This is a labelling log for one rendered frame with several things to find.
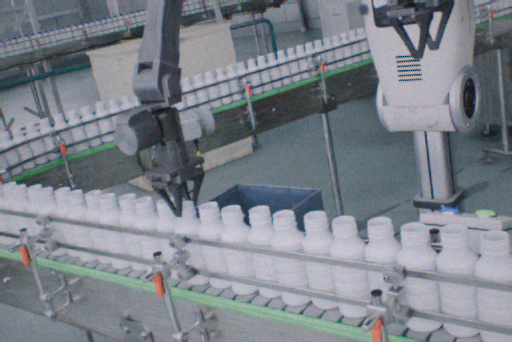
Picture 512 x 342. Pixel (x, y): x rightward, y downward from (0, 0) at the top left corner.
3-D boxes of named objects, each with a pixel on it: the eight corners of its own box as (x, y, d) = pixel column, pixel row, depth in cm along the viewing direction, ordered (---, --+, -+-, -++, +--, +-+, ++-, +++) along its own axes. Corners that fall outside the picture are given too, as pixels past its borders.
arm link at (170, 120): (182, 101, 117) (161, 102, 120) (156, 111, 112) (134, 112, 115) (190, 137, 119) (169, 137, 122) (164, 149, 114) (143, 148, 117)
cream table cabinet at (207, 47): (221, 144, 632) (195, 25, 596) (256, 152, 581) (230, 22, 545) (120, 180, 577) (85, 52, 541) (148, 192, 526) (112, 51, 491)
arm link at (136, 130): (178, 71, 113) (145, 74, 119) (130, 87, 105) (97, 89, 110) (192, 135, 117) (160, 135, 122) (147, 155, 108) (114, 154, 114)
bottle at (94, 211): (130, 253, 147) (111, 187, 142) (114, 265, 143) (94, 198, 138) (110, 252, 150) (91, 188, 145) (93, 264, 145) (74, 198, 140)
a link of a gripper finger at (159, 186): (158, 220, 122) (147, 174, 119) (183, 205, 127) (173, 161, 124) (183, 223, 118) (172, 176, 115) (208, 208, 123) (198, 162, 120)
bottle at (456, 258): (468, 344, 91) (458, 241, 86) (435, 330, 96) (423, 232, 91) (493, 326, 94) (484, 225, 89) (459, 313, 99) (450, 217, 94)
